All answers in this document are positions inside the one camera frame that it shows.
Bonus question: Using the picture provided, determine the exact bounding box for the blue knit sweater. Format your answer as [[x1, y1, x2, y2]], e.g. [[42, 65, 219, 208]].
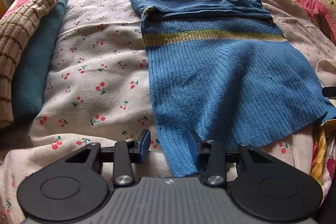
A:
[[129, 0, 335, 177]]

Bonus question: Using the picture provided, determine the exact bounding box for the cherry print bed sheet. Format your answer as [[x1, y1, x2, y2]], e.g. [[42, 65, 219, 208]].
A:
[[1, 0, 335, 223]]

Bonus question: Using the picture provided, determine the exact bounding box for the teal folded garment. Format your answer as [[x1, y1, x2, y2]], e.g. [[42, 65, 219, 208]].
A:
[[11, 0, 68, 121]]

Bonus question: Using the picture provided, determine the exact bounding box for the beige brown striped knit garment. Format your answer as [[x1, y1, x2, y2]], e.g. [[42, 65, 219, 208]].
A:
[[1, 0, 59, 128]]

